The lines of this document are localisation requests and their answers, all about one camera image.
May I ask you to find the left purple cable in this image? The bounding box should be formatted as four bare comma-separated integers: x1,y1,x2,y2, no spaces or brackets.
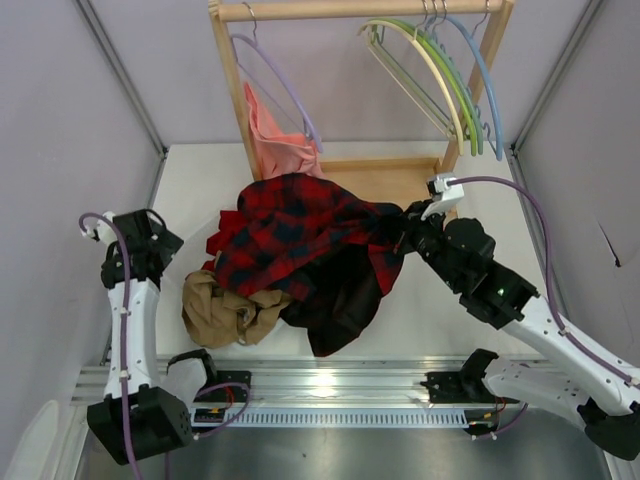
79,212,251,480

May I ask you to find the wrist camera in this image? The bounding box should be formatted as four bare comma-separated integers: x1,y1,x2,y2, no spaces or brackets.
78,211,117,245
420,173,464,221

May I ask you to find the pink skirt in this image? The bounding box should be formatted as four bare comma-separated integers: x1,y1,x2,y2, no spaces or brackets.
243,82,326,179

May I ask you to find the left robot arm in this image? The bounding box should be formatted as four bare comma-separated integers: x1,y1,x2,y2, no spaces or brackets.
81,208,218,467

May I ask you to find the teal hanger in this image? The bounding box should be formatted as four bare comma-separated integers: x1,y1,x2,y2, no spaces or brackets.
399,20,483,156

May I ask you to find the purple hanger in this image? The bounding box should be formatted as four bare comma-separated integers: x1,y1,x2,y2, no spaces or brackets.
230,1,324,153

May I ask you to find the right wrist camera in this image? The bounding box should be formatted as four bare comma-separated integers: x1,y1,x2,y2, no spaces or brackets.
420,173,464,221

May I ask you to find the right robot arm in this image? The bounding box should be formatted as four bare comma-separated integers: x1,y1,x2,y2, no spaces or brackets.
397,200,639,461

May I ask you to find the cream hanger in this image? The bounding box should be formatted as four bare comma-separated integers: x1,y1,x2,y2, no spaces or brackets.
357,18,465,151

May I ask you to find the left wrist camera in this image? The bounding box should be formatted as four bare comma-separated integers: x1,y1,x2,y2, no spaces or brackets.
78,211,117,245

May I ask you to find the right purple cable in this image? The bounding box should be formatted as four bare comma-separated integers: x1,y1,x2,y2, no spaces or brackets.
447,175,640,441

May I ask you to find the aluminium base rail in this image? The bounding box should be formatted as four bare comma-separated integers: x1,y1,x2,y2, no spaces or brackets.
72,353,551,441

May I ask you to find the tan garment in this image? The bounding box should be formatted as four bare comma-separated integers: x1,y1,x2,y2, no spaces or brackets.
182,270,293,349

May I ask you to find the blue hanger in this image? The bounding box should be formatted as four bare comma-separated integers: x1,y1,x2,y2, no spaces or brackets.
447,10,510,162

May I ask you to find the red plaid skirt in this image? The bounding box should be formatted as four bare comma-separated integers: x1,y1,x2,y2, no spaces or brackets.
204,174,403,357

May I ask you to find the wooden clothes rack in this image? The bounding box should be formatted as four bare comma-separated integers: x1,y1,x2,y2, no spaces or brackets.
208,1,514,206

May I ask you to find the green hanger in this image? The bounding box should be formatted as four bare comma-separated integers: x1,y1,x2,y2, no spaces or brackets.
358,17,484,156

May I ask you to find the purple cable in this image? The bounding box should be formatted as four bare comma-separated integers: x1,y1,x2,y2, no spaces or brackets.
447,175,640,441
79,212,251,480

